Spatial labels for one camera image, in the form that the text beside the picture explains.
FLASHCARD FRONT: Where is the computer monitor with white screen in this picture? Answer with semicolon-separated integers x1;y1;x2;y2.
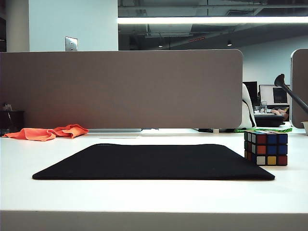
258;84;291;106

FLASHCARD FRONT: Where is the Rubik's cube puzzle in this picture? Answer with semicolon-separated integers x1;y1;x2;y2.
244;130;289;167

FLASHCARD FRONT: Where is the person at distant desk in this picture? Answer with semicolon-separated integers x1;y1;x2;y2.
270;107;290;122

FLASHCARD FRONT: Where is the black pen holder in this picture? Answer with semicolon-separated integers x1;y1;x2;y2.
0;103;26;136

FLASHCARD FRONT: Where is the silver wall switch plate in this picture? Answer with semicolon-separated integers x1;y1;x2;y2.
64;36;78;51

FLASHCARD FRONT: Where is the dark computer monitor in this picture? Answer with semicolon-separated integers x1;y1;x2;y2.
243;81;258;106

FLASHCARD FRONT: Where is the white bag with black strap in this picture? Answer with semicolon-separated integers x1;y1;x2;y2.
237;82;257;128

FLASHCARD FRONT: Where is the narrow brown desk divider panel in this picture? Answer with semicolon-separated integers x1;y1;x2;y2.
290;48;308;128

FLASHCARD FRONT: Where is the grey desk divider panel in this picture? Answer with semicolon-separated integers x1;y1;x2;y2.
0;49;244;129

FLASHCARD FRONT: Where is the black padded case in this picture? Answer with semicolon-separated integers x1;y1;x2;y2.
254;115;285;128

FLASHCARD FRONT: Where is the orange cloth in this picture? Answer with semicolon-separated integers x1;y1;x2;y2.
2;124;90;142

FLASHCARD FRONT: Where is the green printed strap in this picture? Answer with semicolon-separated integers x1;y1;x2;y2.
234;127;293;134

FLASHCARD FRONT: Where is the black mouse pad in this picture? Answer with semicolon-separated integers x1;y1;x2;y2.
32;143;276;181

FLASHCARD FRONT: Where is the grey desk cable slot cover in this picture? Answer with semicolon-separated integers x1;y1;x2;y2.
88;128;143;139

